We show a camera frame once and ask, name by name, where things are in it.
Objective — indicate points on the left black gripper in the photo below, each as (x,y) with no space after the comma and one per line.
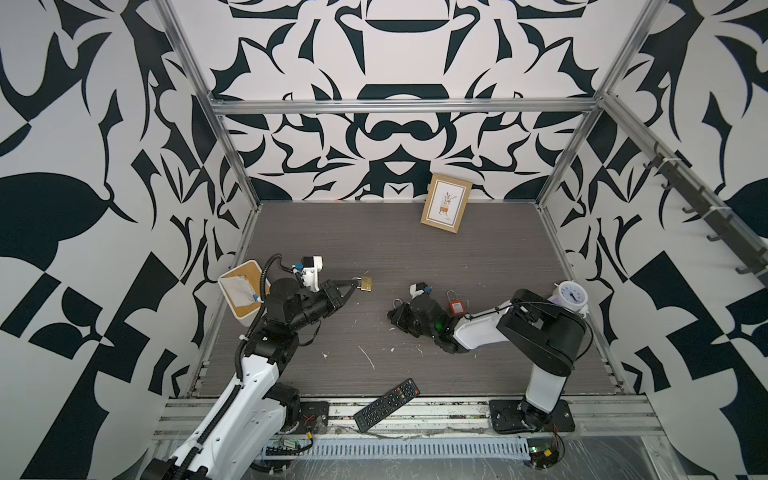
(328,295)

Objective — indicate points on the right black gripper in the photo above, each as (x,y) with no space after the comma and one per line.
(400,320)

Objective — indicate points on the brass padlock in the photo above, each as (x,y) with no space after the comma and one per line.
(365,283)

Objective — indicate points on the red padlock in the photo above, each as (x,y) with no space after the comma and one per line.
(456,306)

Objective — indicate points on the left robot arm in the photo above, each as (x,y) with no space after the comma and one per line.
(255,406)

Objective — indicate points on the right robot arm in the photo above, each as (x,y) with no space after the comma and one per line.
(548,331)

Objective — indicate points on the white tissue box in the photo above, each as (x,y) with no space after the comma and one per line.
(241,290)

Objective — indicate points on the black remote control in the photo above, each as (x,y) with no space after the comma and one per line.
(387,404)

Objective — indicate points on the left green circuit board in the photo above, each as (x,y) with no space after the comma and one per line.
(289,448)

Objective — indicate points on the green circuit board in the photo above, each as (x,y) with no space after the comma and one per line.
(543,456)
(289,448)

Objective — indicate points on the right green circuit board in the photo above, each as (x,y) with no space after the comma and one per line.
(543,456)

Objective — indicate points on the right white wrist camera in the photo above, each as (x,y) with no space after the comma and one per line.
(418,289)

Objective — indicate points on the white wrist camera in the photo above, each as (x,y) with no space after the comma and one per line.
(307,272)
(418,289)

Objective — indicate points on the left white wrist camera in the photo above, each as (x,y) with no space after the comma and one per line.
(307,272)

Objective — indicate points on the wooden picture frame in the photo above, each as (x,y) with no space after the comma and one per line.
(446,202)

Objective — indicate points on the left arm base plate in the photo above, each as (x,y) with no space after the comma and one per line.
(310,416)

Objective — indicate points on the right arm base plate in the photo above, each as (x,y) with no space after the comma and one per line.
(518,417)

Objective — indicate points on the white cable duct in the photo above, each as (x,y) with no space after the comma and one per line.
(414,448)

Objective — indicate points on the wall coat hook rail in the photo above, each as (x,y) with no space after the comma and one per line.
(703,204)

